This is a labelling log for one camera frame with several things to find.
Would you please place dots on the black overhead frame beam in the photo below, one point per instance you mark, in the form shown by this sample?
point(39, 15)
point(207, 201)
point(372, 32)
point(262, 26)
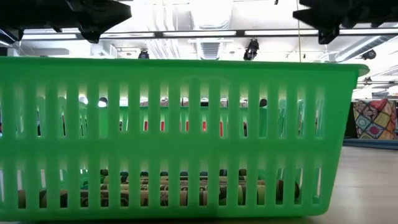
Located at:
point(158, 34)

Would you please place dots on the teal green crayon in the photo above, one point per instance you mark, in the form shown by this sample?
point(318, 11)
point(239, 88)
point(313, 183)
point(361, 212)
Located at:
point(281, 191)

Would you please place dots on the olive paper-wrapped crayon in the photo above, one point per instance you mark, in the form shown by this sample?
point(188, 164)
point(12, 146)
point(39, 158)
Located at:
point(144, 199)

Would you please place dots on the black aluminium table frame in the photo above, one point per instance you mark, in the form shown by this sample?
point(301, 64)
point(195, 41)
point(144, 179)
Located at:
point(373, 144)

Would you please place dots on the black overhead camera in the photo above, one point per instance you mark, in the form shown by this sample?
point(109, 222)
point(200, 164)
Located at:
point(252, 49)

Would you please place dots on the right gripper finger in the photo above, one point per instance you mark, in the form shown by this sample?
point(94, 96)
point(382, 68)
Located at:
point(326, 18)

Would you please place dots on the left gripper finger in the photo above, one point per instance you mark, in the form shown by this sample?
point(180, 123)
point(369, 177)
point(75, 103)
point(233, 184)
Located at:
point(102, 15)

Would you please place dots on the black ceiling spotlight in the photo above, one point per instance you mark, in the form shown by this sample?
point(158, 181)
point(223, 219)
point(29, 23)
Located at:
point(143, 55)
point(369, 54)

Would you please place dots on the green slotted plastic basket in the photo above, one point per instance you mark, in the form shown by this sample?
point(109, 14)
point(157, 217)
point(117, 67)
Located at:
point(186, 70)

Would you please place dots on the silver ventilation duct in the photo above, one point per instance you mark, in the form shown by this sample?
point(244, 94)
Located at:
point(211, 18)

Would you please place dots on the colourful patchwork quilt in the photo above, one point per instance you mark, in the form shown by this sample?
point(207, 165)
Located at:
point(374, 121)

